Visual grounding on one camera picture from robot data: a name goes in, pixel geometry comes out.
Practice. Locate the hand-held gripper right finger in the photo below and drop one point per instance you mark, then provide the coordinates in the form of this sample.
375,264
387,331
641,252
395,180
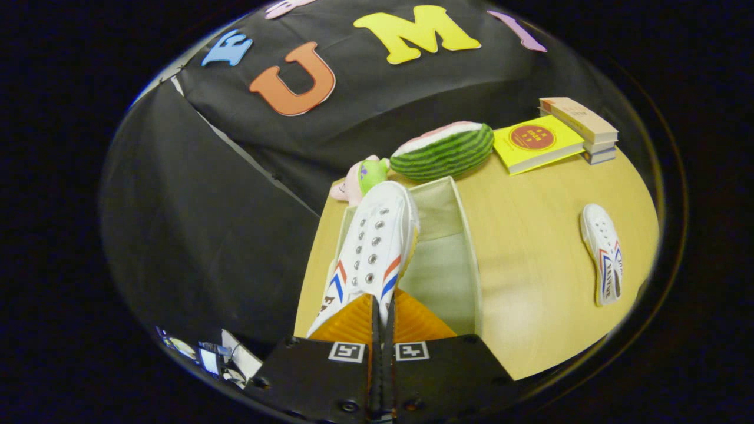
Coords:
447,371

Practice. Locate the pink and green plush toy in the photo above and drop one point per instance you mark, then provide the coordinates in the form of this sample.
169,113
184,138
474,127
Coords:
371,174

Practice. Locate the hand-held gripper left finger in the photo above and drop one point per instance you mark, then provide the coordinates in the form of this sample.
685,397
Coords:
321,377

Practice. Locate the beige fabric storage box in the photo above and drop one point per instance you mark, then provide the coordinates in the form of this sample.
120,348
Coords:
442,271

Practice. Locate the white striped shoe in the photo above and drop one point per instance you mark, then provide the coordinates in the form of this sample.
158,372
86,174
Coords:
371,235
598,235

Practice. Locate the yellow book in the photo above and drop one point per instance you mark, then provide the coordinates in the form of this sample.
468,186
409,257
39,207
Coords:
512,156

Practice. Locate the beige book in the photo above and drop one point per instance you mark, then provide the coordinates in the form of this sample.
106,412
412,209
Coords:
580,118

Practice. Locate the white book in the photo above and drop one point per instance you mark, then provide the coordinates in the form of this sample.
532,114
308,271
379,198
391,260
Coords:
601,147

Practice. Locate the grey-blue book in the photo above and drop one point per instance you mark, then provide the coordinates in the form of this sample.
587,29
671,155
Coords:
599,157

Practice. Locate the white papers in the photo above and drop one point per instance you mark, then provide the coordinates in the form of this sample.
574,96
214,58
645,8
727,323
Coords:
235,353

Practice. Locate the watermelon slice plush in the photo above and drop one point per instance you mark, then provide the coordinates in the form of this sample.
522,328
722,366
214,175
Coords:
447,156

